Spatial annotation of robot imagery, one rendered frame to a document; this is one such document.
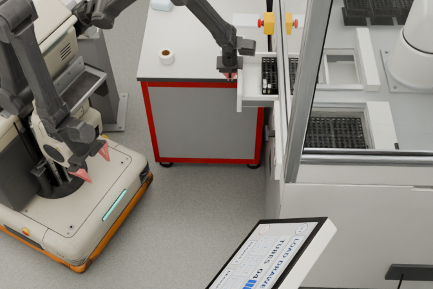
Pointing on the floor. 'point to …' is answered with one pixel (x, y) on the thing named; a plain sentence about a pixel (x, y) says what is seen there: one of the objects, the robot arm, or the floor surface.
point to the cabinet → (361, 238)
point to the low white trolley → (199, 85)
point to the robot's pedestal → (100, 59)
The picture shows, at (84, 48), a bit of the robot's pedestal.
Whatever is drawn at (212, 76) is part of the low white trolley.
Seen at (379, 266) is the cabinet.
